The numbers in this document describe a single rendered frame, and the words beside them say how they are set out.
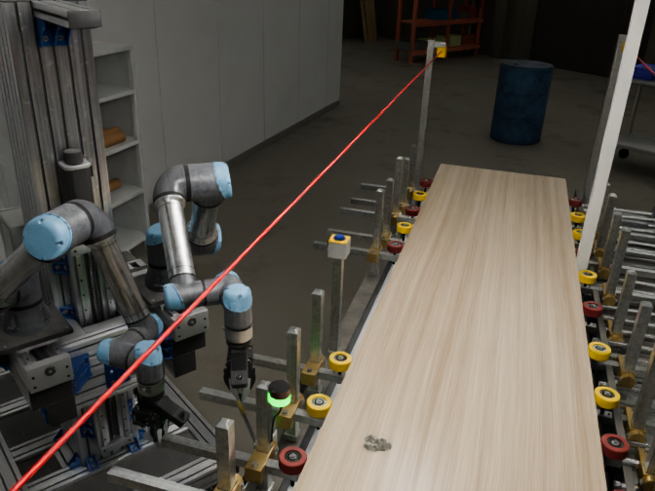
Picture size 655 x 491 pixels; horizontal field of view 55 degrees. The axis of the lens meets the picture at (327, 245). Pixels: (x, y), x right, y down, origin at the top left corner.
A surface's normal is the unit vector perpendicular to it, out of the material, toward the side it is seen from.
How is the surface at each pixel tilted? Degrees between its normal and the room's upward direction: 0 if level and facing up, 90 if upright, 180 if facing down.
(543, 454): 0
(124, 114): 90
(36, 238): 85
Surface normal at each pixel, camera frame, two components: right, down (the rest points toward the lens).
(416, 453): 0.04, -0.90
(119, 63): -0.36, 0.39
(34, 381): 0.62, 0.36
